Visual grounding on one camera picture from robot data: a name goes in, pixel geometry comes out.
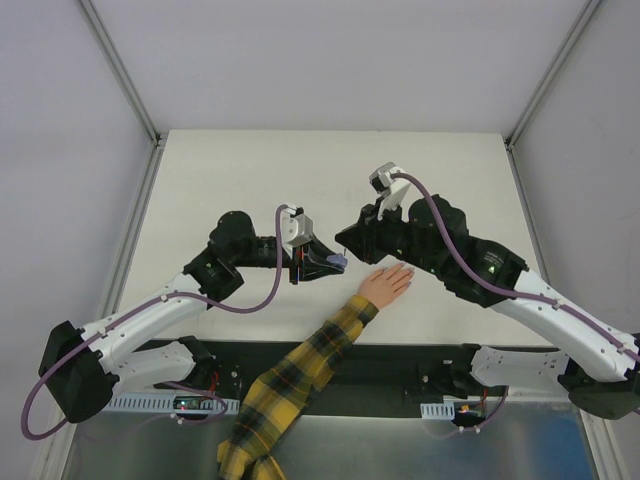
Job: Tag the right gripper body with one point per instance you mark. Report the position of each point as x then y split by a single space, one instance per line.
370 235

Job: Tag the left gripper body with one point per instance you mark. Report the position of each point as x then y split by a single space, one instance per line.
301 264

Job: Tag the purple nail polish bottle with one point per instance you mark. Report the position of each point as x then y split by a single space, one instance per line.
337 260

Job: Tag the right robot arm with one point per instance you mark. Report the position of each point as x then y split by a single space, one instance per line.
593 365

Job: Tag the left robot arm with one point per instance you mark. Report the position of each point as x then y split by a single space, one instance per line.
83 368

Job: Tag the yellow plaid sleeve forearm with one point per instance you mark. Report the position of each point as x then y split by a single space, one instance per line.
279 396

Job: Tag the mannequin hand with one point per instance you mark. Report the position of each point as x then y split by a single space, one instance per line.
384 286

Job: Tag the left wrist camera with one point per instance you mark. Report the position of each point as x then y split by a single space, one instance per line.
296 228

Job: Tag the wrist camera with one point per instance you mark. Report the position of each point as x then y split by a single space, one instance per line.
391 190
296 228

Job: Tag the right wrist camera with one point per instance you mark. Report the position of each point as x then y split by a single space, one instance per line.
391 190

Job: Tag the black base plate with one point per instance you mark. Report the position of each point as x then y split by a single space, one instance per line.
385 381

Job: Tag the right aluminium frame post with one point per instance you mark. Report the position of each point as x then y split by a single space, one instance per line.
551 74

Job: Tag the aluminium frame post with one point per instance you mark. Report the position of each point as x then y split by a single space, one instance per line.
108 48
551 74

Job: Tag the right white cable duct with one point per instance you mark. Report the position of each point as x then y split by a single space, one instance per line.
444 411

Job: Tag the white cable duct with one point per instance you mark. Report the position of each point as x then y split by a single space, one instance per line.
444 411
165 403

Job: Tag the left aluminium frame post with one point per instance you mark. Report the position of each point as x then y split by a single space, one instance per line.
108 48

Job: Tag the left white cable duct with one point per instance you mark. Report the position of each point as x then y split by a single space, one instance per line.
165 403

